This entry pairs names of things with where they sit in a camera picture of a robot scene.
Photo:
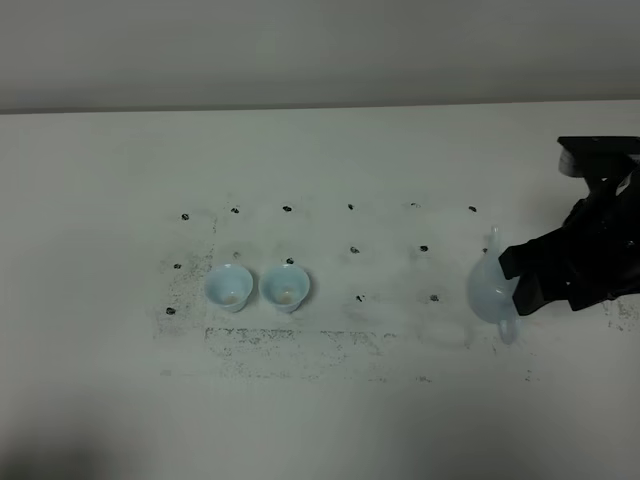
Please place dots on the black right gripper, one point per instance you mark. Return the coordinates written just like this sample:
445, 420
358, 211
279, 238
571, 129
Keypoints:
602, 239

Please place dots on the light blue porcelain teapot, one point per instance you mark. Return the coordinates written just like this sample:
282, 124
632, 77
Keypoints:
489, 292

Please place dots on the right light blue teacup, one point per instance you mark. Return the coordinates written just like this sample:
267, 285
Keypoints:
285, 287

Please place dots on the light blue teacup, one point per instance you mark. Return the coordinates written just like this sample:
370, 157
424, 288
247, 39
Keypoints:
229, 287
285, 287

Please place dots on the left light blue teacup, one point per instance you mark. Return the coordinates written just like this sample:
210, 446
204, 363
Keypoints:
229, 287

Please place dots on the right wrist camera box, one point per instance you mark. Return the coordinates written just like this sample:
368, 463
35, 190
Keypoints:
596, 159

